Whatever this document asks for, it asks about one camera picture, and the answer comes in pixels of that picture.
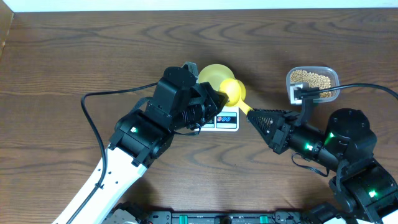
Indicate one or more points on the clear plastic container of soybeans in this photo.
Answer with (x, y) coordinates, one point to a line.
(314, 76)

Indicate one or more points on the yellow bowl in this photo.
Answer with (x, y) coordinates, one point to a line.
(215, 74)

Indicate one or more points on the white digital kitchen scale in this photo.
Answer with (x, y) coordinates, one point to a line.
(227, 120)

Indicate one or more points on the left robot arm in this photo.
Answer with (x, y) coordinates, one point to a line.
(142, 136)

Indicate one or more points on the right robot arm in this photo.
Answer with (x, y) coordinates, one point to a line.
(362, 187)

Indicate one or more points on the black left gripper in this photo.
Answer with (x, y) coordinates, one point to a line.
(204, 94)

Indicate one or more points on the yellow measuring scoop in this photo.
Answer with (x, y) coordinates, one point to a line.
(236, 92)

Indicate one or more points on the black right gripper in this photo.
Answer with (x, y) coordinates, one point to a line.
(277, 135)

